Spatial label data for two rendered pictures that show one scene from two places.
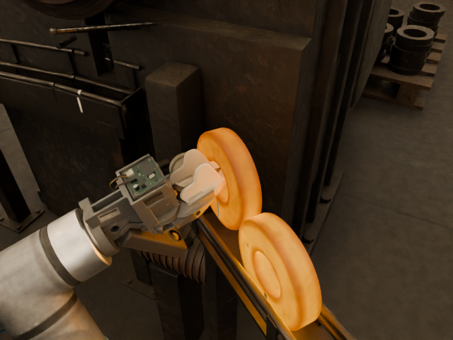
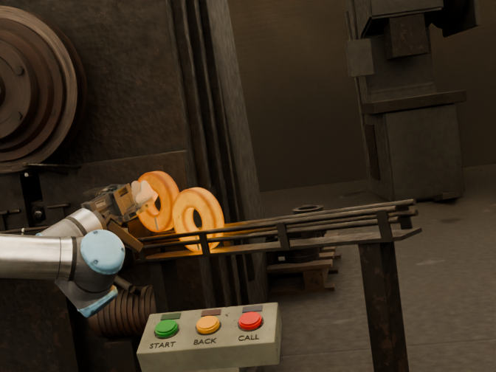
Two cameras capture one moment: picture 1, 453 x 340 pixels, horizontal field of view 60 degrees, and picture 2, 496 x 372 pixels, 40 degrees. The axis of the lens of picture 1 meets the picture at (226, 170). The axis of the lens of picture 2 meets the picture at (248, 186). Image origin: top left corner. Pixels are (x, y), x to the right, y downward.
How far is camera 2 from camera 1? 1.32 m
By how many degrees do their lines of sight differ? 38
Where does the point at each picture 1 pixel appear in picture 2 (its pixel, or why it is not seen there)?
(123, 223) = (106, 214)
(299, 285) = (207, 199)
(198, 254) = (147, 297)
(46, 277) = (74, 231)
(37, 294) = not seen: hidden behind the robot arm
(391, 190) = (320, 342)
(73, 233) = (84, 212)
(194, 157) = (136, 186)
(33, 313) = not seen: hidden behind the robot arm
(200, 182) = (144, 192)
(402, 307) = not seen: outside the picture
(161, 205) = (125, 202)
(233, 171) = (161, 179)
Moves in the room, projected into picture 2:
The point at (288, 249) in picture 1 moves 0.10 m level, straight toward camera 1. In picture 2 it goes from (197, 190) to (198, 194)
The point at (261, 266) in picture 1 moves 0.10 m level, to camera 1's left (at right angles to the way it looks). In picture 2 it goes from (190, 228) to (149, 235)
